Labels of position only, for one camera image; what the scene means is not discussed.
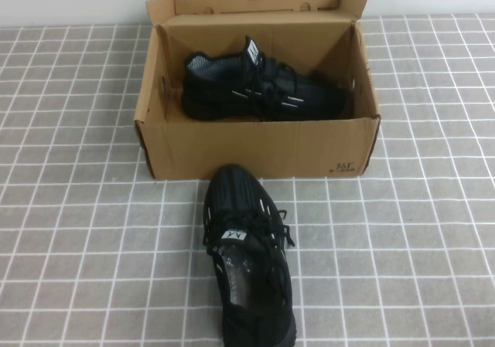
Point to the black knit sneaker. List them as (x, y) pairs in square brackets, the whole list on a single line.
[(247, 308), (216, 92)]

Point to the brown cardboard shoe box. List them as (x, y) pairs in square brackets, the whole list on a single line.
[(174, 146)]

